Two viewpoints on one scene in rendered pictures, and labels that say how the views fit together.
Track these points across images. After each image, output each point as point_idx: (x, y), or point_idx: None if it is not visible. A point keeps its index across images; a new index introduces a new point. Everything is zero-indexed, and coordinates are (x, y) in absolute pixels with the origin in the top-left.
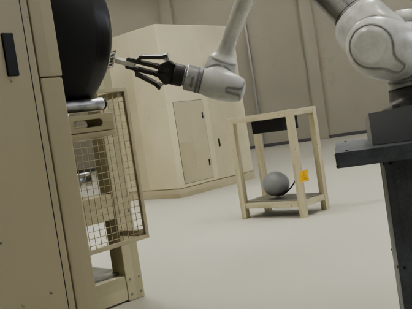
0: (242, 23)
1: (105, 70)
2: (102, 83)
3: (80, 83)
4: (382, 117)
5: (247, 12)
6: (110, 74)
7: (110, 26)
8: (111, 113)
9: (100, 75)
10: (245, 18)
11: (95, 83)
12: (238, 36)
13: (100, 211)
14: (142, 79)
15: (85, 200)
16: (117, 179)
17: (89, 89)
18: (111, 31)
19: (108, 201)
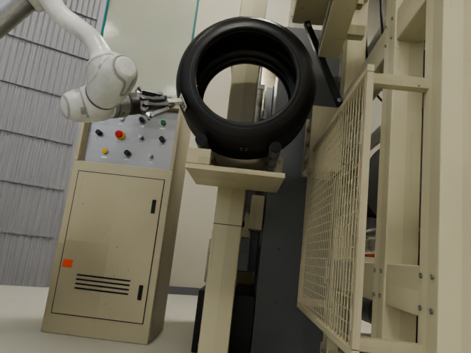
0: (69, 32)
1: (185, 113)
2: (431, 56)
3: (193, 130)
4: None
5: (59, 25)
6: (441, 30)
7: (179, 77)
8: (188, 148)
9: (187, 118)
10: (64, 28)
11: (191, 126)
12: (80, 36)
13: (406, 292)
14: (160, 114)
15: (397, 265)
16: (426, 239)
17: (196, 132)
18: (181, 79)
19: (415, 278)
